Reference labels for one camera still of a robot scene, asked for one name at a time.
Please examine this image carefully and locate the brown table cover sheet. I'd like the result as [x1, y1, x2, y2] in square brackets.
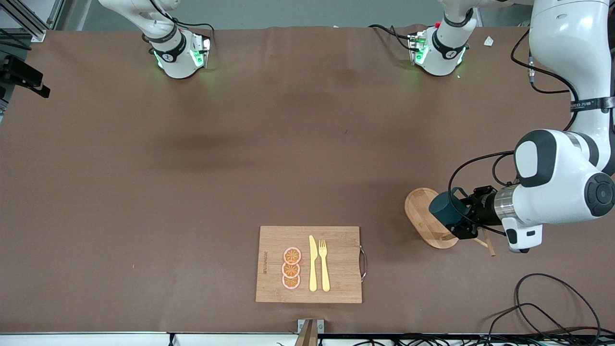
[0, 25, 615, 335]

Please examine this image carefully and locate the thick black cable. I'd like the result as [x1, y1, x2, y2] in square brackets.
[514, 273, 602, 337]

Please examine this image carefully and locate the wooden cutting board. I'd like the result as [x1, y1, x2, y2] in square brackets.
[255, 226, 368, 304]

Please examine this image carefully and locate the wooden mug tree rack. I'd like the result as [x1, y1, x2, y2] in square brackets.
[405, 187, 496, 257]

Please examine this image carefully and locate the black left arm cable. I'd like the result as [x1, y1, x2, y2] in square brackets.
[447, 28, 579, 237]

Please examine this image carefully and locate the grey metal bracket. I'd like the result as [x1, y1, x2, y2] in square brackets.
[297, 319, 325, 346]

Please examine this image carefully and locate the yellow plastic fork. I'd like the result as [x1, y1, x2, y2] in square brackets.
[319, 239, 331, 292]

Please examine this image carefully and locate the thin black cable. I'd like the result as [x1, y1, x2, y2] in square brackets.
[480, 302, 615, 337]

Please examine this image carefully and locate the aluminium frame profile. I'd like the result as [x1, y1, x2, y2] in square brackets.
[0, 0, 49, 43]

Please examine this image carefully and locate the teal ribbed plastic mug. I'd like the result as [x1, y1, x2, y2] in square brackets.
[429, 187, 470, 226]

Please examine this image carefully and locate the yellow plastic knife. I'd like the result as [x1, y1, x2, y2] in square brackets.
[308, 235, 319, 292]

